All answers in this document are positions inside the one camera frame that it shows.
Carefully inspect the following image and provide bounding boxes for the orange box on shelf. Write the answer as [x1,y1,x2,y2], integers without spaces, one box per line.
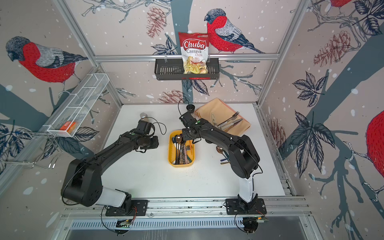
[59,121,77,134]

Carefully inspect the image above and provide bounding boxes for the white wire wall shelf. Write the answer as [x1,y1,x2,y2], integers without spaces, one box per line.
[47,73,110,138]

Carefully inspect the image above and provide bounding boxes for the orange plastic spoon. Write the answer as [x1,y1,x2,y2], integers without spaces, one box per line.
[186,141,194,163]

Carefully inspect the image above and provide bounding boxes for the yellow plastic storage box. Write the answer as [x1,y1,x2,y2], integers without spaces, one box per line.
[168,130,196,168]

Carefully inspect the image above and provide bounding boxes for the dark fork on napkin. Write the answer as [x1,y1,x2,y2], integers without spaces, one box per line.
[218,112,240,127]

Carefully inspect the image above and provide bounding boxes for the red Chuba chips bag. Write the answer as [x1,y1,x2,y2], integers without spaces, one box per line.
[179,32,210,74]

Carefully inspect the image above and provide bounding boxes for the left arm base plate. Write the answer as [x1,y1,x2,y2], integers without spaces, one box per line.
[106,199,149,217]

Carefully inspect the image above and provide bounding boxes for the cream handled knife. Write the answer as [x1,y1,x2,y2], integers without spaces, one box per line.
[211,113,218,127]

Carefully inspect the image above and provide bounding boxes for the wire hook rack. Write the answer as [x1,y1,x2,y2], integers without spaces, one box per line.
[1,131,64,170]

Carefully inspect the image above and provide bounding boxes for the aluminium front rail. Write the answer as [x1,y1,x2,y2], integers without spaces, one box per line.
[59,196,313,219]

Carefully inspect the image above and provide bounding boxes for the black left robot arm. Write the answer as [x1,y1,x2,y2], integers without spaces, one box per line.
[61,120,159,208]

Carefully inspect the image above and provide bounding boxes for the black wire wall basket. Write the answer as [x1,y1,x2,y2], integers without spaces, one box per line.
[155,58,220,81]

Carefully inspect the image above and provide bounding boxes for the purple spoon black handle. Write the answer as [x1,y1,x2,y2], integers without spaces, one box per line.
[179,143,184,165]

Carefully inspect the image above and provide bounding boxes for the steel spoon patterned handle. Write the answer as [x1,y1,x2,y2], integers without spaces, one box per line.
[183,146,190,165]

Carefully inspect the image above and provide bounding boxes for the knife on napkin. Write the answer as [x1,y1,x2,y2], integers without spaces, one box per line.
[221,119,243,132]

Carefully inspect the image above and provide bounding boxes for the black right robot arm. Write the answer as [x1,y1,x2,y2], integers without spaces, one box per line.
[180,112,260,204]

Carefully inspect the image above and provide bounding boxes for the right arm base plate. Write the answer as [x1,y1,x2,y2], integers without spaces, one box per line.
[224,196,267,215]

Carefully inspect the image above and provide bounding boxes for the clear glass spice jar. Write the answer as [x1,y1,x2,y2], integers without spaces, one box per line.
[140,113,148,121]

